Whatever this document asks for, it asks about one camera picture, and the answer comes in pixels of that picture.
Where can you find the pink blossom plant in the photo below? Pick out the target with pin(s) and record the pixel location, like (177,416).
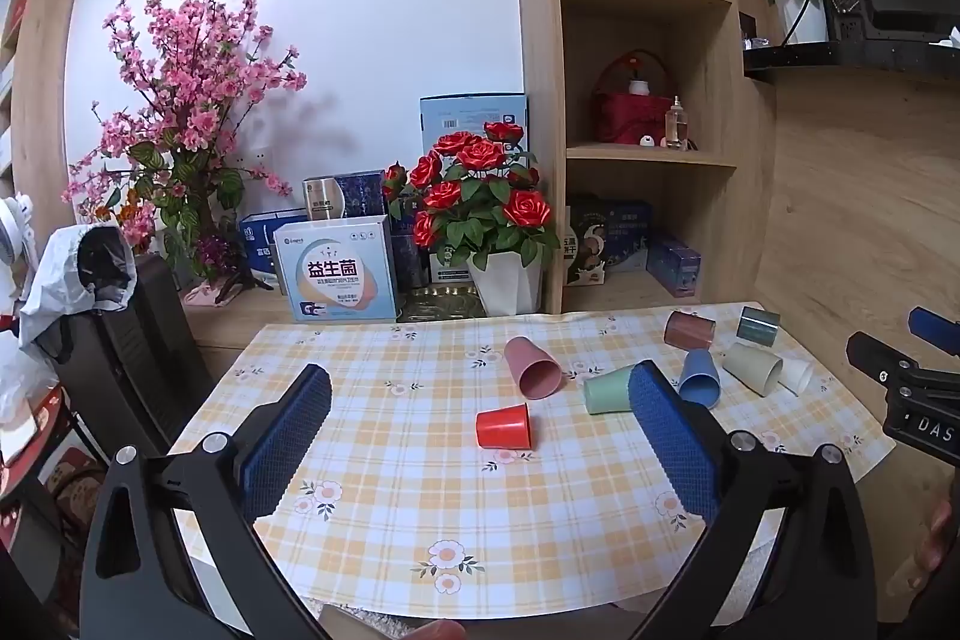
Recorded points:
(187,123)

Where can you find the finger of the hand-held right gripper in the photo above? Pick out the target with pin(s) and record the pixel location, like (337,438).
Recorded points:
(934,329)
(874,355)

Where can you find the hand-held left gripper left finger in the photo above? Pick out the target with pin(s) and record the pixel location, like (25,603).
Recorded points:
(289,437)

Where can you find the blue snack box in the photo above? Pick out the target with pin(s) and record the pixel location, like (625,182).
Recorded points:
(628,235)

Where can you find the black snack bag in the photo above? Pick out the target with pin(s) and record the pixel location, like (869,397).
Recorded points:
(585,250)

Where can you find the black chair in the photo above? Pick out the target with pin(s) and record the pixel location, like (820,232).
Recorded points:
(135,347)

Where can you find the glass perfume bottle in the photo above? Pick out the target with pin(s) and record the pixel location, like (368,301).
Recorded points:
(676,126)

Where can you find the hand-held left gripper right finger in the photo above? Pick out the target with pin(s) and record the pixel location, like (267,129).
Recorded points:
(675,441)

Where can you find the red roses in white pot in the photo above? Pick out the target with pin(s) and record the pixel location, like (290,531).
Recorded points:
(480,190)

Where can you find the white cup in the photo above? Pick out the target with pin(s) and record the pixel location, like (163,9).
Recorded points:
(796,376)

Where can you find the wooden shelf unit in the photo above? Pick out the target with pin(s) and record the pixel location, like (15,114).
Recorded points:
(540,85)

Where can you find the gold tray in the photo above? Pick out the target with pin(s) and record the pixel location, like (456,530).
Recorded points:
(439,302)

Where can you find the dark blue gold box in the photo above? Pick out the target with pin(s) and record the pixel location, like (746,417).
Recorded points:
(352,194)

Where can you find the dark counter shelf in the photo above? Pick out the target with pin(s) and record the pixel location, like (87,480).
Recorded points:
(847,59)

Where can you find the small blue box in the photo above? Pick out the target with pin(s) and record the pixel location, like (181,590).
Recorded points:
(673,266)

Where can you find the white fan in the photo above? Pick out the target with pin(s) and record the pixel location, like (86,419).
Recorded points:
(13,235)

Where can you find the dark teal cup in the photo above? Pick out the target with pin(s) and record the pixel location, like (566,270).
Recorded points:
(757,325)

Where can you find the white and blue box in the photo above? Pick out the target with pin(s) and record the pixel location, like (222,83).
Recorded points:
(337,272)

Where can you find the red round side table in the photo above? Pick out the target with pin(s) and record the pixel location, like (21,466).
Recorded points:
(37,452)

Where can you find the red cup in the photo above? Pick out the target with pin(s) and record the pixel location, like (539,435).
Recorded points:
(502,428)

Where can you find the pink cup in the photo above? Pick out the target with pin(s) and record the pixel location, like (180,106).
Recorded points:
(534,371)

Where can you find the yellow plaid tablecloth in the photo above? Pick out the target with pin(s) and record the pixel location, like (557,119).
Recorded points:
(420,467)

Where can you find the blue cup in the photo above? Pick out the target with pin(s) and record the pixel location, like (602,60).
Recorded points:
(700,379)

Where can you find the white jacket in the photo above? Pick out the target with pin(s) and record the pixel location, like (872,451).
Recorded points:
(52,287)

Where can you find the red basket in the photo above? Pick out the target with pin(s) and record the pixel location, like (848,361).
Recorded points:
(630,115)

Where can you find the green cup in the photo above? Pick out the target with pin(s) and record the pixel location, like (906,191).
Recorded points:
(609,389)

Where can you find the brown cup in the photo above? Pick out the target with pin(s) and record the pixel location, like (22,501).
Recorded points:
(688,330)

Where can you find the person's right hand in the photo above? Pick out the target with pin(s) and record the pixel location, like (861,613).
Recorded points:
(941,546)

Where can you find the beige cup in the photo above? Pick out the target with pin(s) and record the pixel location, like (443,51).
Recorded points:
(750,366)

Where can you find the blue carton box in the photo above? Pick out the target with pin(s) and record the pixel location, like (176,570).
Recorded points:
(259,242)

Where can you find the light blue tall box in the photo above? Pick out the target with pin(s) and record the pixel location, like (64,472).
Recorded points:
(457,115)

